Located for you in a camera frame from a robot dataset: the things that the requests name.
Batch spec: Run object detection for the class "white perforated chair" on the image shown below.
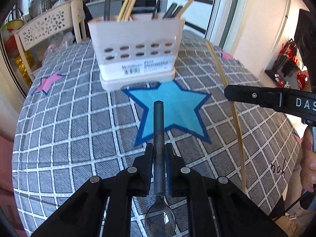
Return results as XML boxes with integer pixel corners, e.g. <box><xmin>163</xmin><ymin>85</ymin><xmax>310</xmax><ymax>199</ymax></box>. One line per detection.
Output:
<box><xmin>14</xmin><ymin>0</ymin><xmax>87</xmax><ymax>81</ymax></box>

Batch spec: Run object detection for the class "person's right hand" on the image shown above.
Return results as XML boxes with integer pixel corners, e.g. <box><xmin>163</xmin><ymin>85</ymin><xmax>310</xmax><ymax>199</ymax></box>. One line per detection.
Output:
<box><xmin>300</xmin><ymin>127</ymin><xmax>316</xmax><ymax>193</ymax></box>

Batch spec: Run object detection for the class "pink box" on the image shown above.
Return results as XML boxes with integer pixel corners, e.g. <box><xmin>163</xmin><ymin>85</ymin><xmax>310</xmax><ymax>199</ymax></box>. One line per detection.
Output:
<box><xmin>0</xmin><ymin>136</ymin><xmax>13</xmax><ymax>192</ymax></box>

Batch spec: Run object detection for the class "grey checked star tablecloth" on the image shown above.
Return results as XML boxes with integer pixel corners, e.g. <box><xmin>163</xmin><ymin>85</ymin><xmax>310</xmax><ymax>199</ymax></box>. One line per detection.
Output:
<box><xmin>12</xmin><ymin>31</ymin><xmax>300</xmax><ymax>236</ymax></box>

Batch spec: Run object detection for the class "curved bamboo chopstick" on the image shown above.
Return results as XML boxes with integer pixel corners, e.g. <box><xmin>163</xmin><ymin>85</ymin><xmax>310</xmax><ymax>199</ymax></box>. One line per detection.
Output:
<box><xmin>205</xmin><ymin>40</ymin><xmax>247</xmax><ymax>194</ymax></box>

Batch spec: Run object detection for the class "black handled steel spoon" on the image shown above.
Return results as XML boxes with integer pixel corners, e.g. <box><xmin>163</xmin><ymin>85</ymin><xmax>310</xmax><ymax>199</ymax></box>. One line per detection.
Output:
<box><xmin>103</xmin><ymin>0</ymin><xmax>111</xmax><ymax>21</ymax></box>

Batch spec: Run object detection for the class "white plastic utensil holder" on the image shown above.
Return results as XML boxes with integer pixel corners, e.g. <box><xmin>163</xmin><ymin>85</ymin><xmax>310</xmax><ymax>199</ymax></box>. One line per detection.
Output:
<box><xmin>88</xmin><ymin>13</ymin><xmax>185</xmax><ymax>91</ymax></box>

